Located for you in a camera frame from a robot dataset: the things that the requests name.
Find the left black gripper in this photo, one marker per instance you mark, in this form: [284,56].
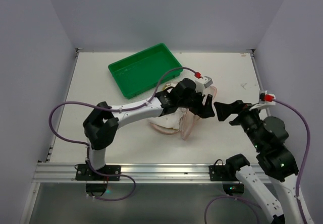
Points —
[198,103]

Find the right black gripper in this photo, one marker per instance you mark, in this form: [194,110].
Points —
[238,111]

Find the peach patterned mesh laundry bag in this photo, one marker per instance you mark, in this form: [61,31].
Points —
[188,121]

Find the white bra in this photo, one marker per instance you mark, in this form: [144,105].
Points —
[171,121]

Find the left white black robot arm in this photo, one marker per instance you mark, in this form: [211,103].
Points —
[101,125]

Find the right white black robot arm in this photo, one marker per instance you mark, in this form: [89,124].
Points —
[277,162]

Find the green plastic tray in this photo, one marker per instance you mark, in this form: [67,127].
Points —
[141,72]

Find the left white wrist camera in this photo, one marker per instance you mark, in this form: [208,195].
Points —
[203,83]

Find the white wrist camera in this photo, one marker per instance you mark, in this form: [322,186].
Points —
[203,83]
[265,100]

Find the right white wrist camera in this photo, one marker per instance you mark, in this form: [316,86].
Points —
[265,100]

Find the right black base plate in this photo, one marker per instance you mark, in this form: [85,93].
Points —
[219,171]

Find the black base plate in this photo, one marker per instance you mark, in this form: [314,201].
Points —
[84,173]
[219,171]

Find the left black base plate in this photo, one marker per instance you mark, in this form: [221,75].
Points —
[84,173]

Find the aluminium mounting rail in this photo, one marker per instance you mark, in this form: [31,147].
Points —
[141,173]

